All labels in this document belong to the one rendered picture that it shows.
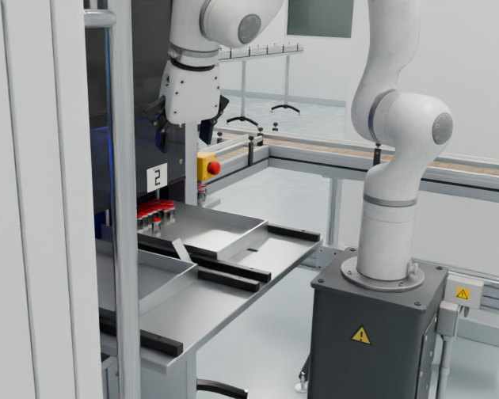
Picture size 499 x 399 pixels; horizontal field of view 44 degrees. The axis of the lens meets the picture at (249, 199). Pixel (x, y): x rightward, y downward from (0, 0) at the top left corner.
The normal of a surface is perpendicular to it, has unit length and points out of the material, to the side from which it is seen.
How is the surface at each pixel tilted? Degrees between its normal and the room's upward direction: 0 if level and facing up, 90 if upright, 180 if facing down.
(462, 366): 0
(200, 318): 0
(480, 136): 90
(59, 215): 90
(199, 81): 104
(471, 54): 90
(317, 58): 90
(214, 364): 0
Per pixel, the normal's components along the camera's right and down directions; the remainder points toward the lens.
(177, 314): 0.03, -0.96
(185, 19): -0.54, 0.41
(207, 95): 0.58, 0.51
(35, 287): 0.87, 0.17
